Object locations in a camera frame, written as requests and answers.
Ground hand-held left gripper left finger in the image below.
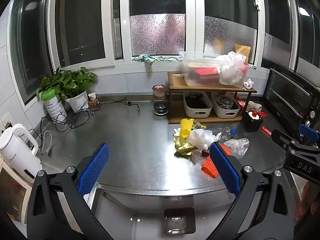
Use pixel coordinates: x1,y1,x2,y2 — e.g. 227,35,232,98
26,143,115,240

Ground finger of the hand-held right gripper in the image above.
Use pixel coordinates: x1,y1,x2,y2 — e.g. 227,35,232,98
272,129,300,153
298,124,320,147

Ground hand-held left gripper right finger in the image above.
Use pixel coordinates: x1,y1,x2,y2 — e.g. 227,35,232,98
207,141,298,240

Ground clear plastic bag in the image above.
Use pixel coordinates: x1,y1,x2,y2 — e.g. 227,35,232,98
223,138,250,156

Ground white plastic bag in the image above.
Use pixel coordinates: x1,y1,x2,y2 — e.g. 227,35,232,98
186,129,222,151

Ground gold foil wrapper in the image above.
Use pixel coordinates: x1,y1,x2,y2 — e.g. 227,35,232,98
174,130,200,157

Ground dark trash bin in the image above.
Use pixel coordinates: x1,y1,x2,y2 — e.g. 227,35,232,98
163,207,196,235

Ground person's right hand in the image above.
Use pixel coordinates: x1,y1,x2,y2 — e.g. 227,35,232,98
301,182,320,222

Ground orange spiky plastic piece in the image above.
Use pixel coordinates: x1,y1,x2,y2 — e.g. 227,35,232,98
201,146,232,179

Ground clear plastic wrapper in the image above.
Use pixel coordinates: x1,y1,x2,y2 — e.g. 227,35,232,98
191,150,208,166

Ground black box with red top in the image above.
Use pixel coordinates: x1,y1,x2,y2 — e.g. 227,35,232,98
241,110,267,133

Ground clear plastic bottle blue cap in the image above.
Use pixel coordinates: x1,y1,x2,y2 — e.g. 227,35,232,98
212,127,238,141

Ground black countertop oven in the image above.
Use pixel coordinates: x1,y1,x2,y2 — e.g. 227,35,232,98
263,67,320,142

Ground white cloth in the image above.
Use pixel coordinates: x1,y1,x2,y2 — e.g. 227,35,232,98
246,101,263,112

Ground yellow spiky plastic piece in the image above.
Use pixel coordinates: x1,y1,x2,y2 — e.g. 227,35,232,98
180,118,196,139

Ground white basket with bowls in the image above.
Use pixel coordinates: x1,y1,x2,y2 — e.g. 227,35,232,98
211,92,241,119

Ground white basket with black items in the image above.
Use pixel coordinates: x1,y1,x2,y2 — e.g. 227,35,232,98
183,91,213,119

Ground small brown object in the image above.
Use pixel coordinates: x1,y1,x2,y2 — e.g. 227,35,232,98
88,98,101,110

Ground white canister with green lid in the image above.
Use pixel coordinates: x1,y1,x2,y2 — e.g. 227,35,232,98
41,89,67,122

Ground white electric kettle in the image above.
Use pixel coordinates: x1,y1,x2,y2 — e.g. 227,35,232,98
0,123,42,183

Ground white countertop heater appliance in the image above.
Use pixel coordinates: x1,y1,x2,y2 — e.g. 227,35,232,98
0,160,33,223

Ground bundled translucent plastic bag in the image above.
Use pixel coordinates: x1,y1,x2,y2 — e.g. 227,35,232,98
214,51,247,86

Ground pothos plant in white pot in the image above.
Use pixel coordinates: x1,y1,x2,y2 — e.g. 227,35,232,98
36,66,98,113

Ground dark glass bowl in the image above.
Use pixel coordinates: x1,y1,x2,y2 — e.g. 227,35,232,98
153,100,169,117

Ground brown paper bag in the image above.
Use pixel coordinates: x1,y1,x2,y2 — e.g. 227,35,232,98
234,44,252,64

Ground glass jar with pink lid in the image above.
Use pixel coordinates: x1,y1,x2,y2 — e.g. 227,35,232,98
152,84,166,102

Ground wooden shelf rack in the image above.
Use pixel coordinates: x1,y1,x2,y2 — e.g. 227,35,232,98
167,72,258,125

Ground clear plastic storage box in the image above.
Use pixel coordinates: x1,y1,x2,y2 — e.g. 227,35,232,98
178,51,250,88

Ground green cloth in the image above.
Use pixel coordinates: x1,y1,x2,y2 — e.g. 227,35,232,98
132,54,183,67

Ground white framed window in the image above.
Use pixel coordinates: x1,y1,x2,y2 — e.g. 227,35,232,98
7,0,320,105

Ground tangled black cables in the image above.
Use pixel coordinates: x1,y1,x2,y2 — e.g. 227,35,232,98
54,99,101,133

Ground white cable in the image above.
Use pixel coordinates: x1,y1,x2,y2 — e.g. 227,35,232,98
29,129,53,155

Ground black cable with plug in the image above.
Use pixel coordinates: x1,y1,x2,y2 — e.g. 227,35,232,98
96,99,141,111

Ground white wall socket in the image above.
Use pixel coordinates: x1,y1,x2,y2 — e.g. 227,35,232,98
0,114,13,133

